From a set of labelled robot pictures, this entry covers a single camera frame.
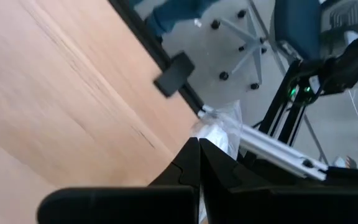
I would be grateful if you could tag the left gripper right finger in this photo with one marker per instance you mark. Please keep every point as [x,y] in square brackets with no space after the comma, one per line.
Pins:
[219,171]

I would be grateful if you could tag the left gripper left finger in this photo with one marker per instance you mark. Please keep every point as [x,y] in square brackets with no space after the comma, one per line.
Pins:
[185,168]

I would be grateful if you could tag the clear bag of cotton balls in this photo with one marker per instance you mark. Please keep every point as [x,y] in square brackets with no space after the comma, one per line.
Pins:
[219,133]

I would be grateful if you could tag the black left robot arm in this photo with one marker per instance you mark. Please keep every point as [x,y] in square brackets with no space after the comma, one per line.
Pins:
[350,67]

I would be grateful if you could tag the silver aluminium bar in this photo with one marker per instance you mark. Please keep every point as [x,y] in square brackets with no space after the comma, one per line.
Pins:
[278,151]

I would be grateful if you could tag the black table clamp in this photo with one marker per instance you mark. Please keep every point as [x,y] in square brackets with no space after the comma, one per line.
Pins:
[174,74]

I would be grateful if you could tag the person's leg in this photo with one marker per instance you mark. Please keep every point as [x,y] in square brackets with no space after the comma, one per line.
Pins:
[172,14]

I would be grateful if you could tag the blue seat office chair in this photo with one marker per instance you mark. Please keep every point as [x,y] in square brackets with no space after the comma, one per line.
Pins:
[297,28]

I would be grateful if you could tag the grey vented case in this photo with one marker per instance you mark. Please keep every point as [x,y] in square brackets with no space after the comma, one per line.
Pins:
[343,15]

